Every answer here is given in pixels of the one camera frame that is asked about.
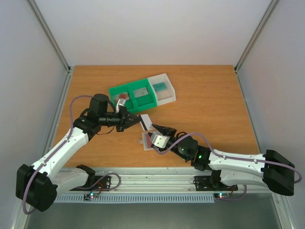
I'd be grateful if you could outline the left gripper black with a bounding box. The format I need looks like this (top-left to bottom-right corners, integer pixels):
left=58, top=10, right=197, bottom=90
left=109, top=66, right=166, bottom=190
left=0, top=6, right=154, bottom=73
left=100, top=106, right=142, bottom=132

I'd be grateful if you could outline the beige card holder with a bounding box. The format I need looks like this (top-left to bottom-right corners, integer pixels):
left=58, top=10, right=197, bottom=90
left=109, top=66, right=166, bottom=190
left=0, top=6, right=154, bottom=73
left=138, top=131, right=164, bottom=153

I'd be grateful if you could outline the white card magnetic stripe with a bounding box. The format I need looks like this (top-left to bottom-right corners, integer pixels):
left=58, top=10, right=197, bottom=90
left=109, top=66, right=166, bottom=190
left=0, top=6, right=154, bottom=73
left=139, top=114, right=153, bottom=131

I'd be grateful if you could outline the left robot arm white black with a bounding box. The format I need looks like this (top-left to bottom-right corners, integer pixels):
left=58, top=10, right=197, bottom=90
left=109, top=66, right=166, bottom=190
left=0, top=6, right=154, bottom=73
left=16, top=94, right=142, bottom=215

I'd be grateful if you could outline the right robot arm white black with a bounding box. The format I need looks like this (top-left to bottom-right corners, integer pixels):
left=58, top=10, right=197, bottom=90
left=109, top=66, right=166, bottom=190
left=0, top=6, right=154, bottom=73
left=149, top=124, right=295, bottom=196

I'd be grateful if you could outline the card with red circle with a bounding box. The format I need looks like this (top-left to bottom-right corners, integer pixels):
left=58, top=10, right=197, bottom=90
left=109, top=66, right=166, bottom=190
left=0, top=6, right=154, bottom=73
left=112, top=92, right=130, bottom=104

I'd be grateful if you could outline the grey card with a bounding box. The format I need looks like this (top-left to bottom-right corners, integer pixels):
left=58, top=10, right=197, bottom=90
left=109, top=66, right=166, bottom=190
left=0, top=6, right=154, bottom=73
left=133, top=87, right=149, bottom=98

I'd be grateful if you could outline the teal card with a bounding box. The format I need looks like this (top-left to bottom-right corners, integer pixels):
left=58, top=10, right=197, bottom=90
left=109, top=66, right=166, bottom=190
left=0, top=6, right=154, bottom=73
left=152, top=82, right=167, bottom=92

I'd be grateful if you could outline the left green bin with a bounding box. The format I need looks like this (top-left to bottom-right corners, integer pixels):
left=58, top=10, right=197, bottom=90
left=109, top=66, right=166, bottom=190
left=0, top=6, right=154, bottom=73
left=109, top=83, right=138, bottom=116

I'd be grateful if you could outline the green bin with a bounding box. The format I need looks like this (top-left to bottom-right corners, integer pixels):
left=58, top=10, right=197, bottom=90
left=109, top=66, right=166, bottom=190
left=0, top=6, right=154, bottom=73
left=128, top=78, right=157, bottom=113
left=109, top=83, right=138, bottom=116

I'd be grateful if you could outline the middle green bin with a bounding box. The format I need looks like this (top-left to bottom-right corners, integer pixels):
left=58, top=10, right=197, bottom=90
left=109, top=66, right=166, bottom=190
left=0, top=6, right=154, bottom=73
left=128, top=78, right=157, bottom=113

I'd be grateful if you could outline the white bin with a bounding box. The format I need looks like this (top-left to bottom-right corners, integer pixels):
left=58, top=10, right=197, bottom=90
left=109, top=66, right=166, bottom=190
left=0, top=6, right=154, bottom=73
left=147, top=73, right=176, bottom=106

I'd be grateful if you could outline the left controller board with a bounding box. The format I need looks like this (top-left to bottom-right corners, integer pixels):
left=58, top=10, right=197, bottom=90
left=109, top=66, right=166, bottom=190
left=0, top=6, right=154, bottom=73
left=83, top=193, right=99, bottom=201

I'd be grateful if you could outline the controller board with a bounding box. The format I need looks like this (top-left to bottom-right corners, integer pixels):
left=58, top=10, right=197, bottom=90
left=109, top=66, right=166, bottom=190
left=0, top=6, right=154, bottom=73
left=83, top=193, right=99, bottom=201
left=214, top=192, right=230, bottom=199

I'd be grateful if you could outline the right controller board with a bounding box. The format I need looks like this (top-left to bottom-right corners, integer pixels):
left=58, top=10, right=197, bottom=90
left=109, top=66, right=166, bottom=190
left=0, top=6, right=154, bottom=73
left=214, top=192, right=230, bottom=199

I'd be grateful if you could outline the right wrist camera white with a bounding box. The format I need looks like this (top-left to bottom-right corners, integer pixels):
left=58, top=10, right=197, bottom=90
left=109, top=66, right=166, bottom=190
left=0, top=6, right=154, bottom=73
left=150, top=133, right=170, bottom=148

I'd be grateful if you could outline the aluminium rail frame front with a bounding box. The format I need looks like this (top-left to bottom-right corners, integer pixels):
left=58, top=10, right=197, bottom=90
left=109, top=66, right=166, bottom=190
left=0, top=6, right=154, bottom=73
left=95, top=167, right=268, bottom=193

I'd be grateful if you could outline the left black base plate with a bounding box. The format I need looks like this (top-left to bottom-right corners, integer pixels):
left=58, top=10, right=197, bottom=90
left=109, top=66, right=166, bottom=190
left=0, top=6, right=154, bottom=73
left=71, top=176, right=111, bottom=191

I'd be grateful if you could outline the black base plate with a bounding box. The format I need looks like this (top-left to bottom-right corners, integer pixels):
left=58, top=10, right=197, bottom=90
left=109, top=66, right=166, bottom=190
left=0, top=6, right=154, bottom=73
left=193, top=176, right=238, bottom=191
left=71, top=176, right=111, bottom=191

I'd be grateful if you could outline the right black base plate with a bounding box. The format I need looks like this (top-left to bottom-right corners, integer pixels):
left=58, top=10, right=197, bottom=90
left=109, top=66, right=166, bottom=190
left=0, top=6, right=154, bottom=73
left=193, top=176, right=238, bottom=191

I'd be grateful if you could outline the grey slotted cable duct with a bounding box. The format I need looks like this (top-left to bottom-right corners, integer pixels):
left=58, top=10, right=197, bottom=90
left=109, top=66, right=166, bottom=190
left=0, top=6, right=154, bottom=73
left=55, top=193, right=214, bottom=204

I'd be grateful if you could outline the left aluminium corner post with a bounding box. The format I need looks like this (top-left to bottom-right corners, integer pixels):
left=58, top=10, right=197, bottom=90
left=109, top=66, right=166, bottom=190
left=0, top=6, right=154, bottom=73
left=27, top=0, right=71, bottom=73

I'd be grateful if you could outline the aluminium corner post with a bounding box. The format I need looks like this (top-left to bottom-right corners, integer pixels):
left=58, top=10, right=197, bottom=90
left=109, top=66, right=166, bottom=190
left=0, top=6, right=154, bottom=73
left=27, top=0, right=71, bottom=73
left=234, top=0, right=280, bottom=74

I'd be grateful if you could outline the right aluminium corner post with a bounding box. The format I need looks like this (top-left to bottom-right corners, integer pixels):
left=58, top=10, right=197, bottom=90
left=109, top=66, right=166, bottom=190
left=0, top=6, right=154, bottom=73
left=234, top=0, right=280, bottom=74

